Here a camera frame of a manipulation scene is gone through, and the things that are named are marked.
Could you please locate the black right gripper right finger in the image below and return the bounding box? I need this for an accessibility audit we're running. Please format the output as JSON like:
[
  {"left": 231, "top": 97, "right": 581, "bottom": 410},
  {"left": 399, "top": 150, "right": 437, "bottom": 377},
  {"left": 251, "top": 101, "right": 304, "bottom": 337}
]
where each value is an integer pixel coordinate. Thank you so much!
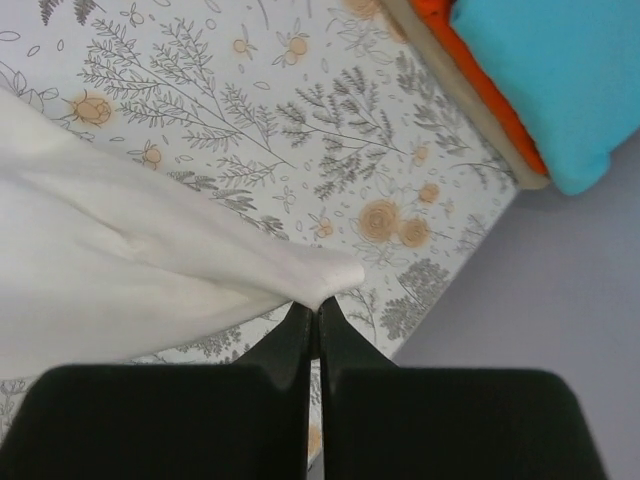
[{"left": 318, "top": 299, "right": 606, "bottom": 479}]

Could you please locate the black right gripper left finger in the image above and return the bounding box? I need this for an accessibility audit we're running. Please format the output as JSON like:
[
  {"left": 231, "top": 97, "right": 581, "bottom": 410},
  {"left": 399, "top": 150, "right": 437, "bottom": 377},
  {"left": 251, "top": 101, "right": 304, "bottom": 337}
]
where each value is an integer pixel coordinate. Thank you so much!
[{"left": 1, "top": 304, "right": 313, "bottom": 479}]

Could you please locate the white t shirt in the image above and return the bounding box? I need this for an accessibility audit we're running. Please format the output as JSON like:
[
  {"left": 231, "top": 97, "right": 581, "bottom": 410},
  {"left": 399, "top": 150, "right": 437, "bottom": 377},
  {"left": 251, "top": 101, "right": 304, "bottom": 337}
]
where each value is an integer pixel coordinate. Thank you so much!
[{"left": 1, "top": 92, "right": 365, "bottom": 379}]

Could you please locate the folded beige t shirt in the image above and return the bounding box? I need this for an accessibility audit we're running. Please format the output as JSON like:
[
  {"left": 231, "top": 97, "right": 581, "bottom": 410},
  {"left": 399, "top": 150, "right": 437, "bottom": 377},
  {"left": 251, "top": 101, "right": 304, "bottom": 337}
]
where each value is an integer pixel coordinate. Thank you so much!
[{"left": 382, "top": 0, "right": 550, "bottom": 190}]

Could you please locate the folded blue t shirt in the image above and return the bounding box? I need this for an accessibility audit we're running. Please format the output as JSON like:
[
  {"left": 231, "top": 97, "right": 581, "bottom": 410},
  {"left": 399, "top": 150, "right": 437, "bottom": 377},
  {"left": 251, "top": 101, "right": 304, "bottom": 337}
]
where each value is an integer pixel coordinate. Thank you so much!
[{"left": 450, "top": 0, "right": 639, "bottom": 195}]

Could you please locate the folded orange t shirt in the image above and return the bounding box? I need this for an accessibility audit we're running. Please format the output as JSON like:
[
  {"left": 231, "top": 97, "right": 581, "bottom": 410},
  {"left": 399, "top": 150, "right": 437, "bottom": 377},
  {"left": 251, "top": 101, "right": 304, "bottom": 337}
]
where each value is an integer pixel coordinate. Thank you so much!
[{"left": 410, "top": 0, "right": 548, "bottom": 175}]

